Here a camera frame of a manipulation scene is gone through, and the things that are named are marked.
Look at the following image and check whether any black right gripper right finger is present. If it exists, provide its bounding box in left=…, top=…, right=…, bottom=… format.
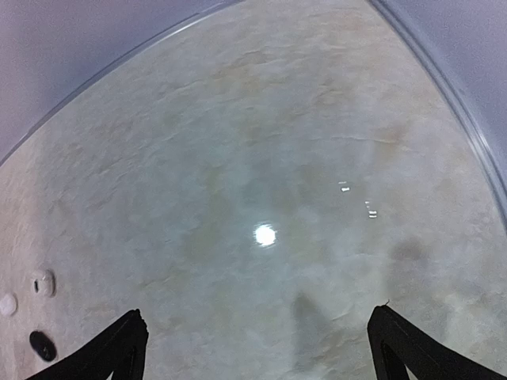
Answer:
left=367, top=305, right=504, bottom=379

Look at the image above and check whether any beige charging case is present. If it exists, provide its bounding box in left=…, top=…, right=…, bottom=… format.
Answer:
left=32, top=269, right=56, bottom=298

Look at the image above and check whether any black oval charging case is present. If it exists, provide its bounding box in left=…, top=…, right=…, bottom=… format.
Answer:
left=29, top=330, right=57, bottom=362

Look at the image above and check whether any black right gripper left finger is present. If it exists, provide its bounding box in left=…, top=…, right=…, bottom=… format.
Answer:
left=31, top=309, right=149, bottom=380

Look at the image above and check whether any white earbud charging case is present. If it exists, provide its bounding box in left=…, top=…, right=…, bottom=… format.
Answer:
left=0, top=293, right=17, bottom=317

